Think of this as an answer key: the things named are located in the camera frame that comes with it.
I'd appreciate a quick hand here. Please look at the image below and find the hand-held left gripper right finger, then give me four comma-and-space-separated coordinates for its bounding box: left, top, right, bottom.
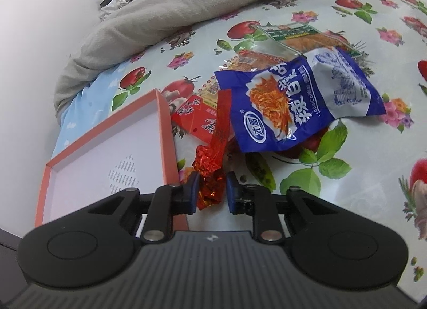
227, 172, 337, 243

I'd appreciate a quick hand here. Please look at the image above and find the red square snack packet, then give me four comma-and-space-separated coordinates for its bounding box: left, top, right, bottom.
171, 93, 221, 145

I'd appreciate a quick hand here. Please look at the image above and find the red foil candy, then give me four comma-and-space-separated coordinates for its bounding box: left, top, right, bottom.
193, 144, 228, 210

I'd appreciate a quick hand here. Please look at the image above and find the fruit printed cloth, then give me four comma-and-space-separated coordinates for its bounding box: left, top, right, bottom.
110, 0, 427, 296

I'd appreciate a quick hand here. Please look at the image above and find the red strip snack packet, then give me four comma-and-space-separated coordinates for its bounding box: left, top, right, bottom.
207, 89, 233, 170

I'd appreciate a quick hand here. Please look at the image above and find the green label snack packet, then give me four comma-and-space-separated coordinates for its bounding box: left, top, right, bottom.
254, 22, 361, 60

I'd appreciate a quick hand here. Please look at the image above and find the orange box lid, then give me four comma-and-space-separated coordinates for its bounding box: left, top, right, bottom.
35, 88, 189, 241

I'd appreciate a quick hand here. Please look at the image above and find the clear red label snack packet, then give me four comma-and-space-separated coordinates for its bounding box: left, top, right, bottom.
218, 48, 291, 74

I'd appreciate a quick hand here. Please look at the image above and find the blue snack packet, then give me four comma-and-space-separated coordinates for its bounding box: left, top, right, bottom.
213, 46, 388, 154

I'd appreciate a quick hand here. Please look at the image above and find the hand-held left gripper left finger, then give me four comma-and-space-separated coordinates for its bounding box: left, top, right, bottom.
85, 172, 201, 243

